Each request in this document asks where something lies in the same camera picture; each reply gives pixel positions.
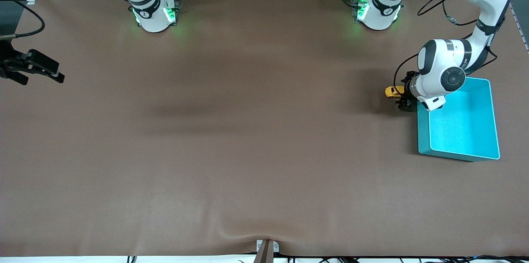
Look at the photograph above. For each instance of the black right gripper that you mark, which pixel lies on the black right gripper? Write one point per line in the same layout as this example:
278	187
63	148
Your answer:
9	64

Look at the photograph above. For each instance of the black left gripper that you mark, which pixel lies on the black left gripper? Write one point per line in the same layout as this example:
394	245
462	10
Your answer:
409	87

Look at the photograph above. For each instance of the yellow beetle toy car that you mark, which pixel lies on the yellow beetle toy car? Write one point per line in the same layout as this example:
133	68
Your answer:
391	92

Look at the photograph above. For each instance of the teal plastic bin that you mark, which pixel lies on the teal plastic bin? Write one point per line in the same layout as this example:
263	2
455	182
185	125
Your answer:
467	130

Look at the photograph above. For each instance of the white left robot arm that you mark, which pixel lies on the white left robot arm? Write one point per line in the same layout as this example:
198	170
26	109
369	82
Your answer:
446	72

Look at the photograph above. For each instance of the brown table mat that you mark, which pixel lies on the brown table mat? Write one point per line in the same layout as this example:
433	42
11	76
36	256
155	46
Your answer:
264	151

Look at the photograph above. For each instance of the metal table clamp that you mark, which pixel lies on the metal table clamp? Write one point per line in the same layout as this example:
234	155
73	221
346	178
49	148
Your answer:
266	250

